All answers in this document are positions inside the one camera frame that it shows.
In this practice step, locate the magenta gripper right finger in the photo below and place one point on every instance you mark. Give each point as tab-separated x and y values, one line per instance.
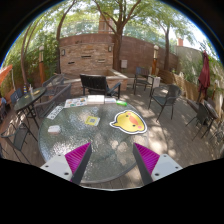
152	166

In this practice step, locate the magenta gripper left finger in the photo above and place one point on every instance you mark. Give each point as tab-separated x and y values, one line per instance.
70	166

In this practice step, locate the small white mouse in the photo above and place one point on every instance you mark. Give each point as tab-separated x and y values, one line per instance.
55	129

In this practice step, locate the yellow duck mouse pad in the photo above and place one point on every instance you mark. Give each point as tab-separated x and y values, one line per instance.
129	122

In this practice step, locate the yellow QR code card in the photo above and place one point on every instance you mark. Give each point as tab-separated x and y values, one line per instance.
93	121

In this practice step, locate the round glass patio table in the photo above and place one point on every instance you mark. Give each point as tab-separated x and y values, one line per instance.
111	154

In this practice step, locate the white printed paper strip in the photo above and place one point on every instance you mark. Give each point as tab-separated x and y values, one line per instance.
55	112

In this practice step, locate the colourful picture sheet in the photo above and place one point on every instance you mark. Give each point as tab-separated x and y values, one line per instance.
75	102

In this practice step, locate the green marker pen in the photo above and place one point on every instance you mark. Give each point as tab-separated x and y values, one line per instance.
121	103

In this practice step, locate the black mesh chair left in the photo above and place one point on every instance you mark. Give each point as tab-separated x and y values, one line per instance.
15	136

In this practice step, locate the black wicker chair right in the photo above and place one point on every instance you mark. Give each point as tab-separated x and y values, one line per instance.
173	92

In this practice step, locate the black chair far right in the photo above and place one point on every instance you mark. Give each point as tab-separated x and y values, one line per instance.
202	117

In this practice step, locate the black wooden adirondack chair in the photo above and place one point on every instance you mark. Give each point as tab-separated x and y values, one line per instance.
97	85

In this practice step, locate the small round side table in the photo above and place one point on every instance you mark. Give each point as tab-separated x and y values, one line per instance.
27	102

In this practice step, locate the black metal chair far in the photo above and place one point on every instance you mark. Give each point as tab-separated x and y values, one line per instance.
143	77

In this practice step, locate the closed red patio umbrella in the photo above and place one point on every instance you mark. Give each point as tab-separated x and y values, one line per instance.
204	77

